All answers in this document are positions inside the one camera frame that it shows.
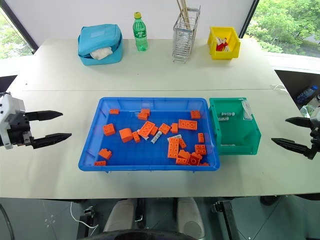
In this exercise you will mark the teal fabric zip bag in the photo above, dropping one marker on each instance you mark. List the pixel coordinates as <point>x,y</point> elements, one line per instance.
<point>100,35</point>

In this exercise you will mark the white cloth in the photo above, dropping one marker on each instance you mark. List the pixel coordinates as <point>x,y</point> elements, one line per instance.
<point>101,53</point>

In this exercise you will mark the red and white packet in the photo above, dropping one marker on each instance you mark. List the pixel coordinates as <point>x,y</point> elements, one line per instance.
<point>221,45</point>

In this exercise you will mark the green plastic bin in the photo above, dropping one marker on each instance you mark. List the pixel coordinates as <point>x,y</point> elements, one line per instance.
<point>237,132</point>

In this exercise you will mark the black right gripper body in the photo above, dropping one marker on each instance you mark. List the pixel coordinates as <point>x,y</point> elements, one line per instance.
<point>316,140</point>

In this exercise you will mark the smooth orange building block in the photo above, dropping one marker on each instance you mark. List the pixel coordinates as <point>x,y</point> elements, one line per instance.
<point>125,135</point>

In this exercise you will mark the clear water bottle blue label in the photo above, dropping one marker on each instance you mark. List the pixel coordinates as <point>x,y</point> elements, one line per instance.
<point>307,93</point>

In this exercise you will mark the wooden chopstick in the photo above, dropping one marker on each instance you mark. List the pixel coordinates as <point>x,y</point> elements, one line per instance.
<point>185,12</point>
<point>181,11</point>

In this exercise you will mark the white label card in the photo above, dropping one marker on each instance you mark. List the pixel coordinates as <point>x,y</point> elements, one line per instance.
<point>246,110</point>

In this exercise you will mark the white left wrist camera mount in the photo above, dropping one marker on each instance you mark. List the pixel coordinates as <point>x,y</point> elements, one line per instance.
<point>10,105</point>

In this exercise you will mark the blue plastic tray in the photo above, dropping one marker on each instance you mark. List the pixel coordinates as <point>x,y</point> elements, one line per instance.
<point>140,155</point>

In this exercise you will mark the orange plastic toy brick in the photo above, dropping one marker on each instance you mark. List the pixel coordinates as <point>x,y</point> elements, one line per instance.
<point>194,159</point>

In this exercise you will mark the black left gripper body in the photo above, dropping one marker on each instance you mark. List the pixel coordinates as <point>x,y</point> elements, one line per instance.
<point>20,130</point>

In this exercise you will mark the yellow plastic bin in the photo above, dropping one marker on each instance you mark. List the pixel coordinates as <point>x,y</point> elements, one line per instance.
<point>223,42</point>

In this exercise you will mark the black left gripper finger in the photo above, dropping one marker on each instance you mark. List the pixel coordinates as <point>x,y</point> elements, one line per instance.
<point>52,139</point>
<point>45,115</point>

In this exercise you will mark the grey rounded robot leg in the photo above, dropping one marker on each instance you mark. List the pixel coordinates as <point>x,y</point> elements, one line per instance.
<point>120,216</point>
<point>190,217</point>

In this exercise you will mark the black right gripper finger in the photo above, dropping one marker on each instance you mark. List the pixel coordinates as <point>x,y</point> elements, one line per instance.
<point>300,121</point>
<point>292,145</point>

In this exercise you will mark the green plastic soda bottle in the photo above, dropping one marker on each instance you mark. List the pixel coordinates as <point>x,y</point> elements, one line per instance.
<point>140,35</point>

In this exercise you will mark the black table frame bracket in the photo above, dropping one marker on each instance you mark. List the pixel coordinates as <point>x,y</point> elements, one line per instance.
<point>86,215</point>
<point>225,215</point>

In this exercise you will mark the small orange building block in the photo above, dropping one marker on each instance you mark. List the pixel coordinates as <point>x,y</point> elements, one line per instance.
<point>181,161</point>
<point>195,114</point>
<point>201,137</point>
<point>114,111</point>
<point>145,111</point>
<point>164,128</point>
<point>100,163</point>
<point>136,137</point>
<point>200,149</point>
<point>142,116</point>
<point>204,164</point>
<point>182,143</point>
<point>184,154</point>
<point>174,128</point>
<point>105,153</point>
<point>154,130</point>
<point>109,130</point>

